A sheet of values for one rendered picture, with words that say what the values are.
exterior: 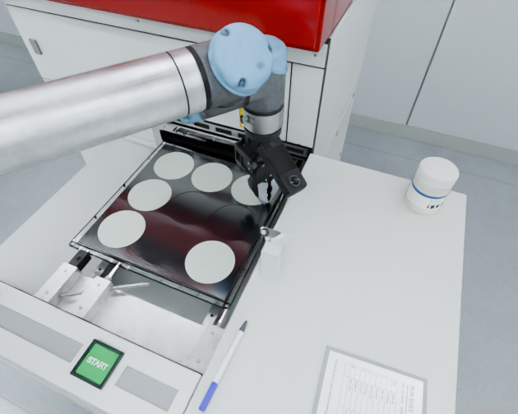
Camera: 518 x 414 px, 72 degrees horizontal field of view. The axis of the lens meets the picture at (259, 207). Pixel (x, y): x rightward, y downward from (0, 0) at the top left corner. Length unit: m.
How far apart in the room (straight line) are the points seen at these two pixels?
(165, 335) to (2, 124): 0.45
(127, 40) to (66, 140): 0.56
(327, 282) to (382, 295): 0.09
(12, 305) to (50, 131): 0.40
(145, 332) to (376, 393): 0.40
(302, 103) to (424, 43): 1.58
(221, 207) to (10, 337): 0.45
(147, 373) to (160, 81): 0.41
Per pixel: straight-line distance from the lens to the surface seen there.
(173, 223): 0.81
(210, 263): 0.73
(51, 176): 2.49
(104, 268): 0.85
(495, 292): 2.03
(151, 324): 0.72
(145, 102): 0.41
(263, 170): 0.71
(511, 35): 2.31
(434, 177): 0.73
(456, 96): 2.45
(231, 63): 0.42
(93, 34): 1.01
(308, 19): 0.66
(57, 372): 0.65
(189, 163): 0.93
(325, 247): 0.68
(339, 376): 0.58
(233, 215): 0.80
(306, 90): 0.77
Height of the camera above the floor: 1.52
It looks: 50 degrees down
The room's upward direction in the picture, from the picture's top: straight up
